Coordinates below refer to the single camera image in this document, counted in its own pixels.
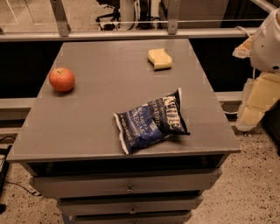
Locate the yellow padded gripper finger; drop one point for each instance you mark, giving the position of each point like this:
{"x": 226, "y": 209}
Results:
{"x": 258, "y": 97}
{"x": 243, "y": 50}

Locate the blue chip bag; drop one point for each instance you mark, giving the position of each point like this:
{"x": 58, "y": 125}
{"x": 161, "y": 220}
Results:
{"x": 151, "y": 122}

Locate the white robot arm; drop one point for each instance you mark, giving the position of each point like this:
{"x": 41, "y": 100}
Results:
{"x": 265, "y": 48}

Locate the metal railing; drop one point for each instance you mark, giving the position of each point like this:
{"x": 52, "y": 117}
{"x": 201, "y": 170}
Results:
{"x": 62, "y": 20}

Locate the yellow sponge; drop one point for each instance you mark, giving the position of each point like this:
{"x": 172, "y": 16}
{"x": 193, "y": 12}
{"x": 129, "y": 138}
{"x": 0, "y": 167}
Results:
{"x": 159, "y": 58}

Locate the black office chair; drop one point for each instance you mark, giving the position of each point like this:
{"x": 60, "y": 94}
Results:
{"x": 114, "y": 15}

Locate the middle grey drawer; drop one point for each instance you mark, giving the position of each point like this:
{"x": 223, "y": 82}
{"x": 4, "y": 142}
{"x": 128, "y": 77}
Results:
{"x": 132, "y": 205}

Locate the grey drawer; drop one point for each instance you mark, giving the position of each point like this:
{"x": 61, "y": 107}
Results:
{"x": 132, "y": 205}
{"x": 125, "y": 183}
{"x": 172, "y": 217}

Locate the bottom grey drawer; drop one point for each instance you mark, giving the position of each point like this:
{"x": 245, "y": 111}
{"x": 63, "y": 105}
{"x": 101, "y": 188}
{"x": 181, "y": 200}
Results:
{"x": 172, "y": 217}

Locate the red apple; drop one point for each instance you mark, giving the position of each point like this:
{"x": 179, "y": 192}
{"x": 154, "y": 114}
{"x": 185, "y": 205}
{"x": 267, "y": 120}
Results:
{"x": 62, "y": 79}

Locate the top grey drawer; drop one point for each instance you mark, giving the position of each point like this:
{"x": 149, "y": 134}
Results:
{"x": 125, "y": 183}

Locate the grey drawer cabinet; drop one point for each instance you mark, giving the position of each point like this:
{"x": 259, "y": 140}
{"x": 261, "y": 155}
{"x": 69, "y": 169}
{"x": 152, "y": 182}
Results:
{"x": 76, "y": 134}

